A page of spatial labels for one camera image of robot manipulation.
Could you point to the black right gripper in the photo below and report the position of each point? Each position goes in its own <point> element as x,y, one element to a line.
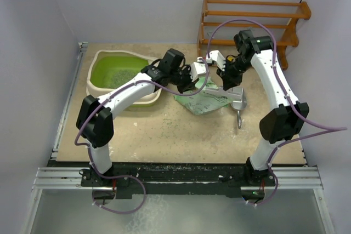
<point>228,80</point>

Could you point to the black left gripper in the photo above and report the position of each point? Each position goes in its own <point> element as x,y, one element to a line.
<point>190,85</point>

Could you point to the black white bag sealing strip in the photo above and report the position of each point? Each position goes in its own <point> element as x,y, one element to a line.
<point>233,94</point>

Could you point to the silver metal scoop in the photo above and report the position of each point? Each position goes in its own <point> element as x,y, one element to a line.
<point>239,104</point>

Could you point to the green cat litter bag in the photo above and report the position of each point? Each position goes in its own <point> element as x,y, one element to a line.
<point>203,103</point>

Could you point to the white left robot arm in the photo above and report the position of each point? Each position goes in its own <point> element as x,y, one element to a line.
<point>95,120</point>

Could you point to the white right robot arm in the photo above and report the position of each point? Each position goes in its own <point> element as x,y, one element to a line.
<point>286,116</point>

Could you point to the green litter pellets pile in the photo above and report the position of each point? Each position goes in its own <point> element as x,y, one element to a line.
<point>119,77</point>

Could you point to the beige green litter box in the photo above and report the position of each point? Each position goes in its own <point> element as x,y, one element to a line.
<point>106,62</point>

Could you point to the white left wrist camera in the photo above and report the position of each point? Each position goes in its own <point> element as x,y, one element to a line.
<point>198,68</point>

